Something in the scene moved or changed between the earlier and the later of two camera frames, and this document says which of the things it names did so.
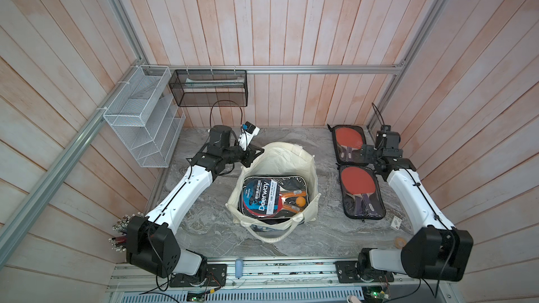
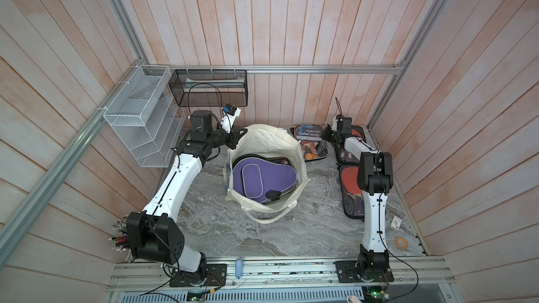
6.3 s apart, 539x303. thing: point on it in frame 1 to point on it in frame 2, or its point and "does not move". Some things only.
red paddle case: x=361 y=193 does not move
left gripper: x=249 y=153 to x=234 y=137
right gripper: x=366 y=151 to x=325 y=132
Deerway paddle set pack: x=274 y=196 to x=309 y=135
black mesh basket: x=210 y=88 does not move
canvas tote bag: x=277 y=159 to x=274 y=141
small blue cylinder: x=238 y=268 does not move
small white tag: x=396 y=222 does not move
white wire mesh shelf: x=145 y=118 does not move
